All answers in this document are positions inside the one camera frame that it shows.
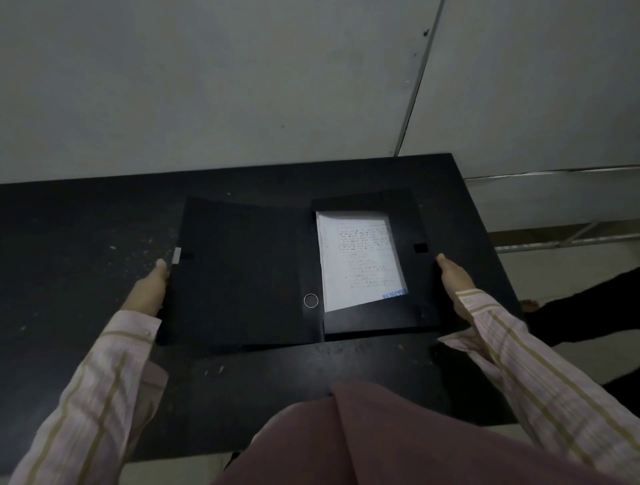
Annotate person's left hand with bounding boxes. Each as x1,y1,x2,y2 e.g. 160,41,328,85
120,258,171,318

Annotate person's right hand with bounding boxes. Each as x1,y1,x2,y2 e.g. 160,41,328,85
435,253,477,320

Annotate black file box folder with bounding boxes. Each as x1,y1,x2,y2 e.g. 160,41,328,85
156,187,444,351

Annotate person's right forearm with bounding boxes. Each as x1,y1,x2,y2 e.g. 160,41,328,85
437,288,640,481

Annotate person's left forearm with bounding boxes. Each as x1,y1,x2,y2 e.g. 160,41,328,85
9,310,169,485

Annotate white printed paper sheets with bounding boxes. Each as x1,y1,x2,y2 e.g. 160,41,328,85
315,210,409,313

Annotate mauve pink garment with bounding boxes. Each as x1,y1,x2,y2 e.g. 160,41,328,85
214,379,628,485

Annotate silver metal floor frame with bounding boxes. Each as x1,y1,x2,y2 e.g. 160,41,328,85
492,220,640,254

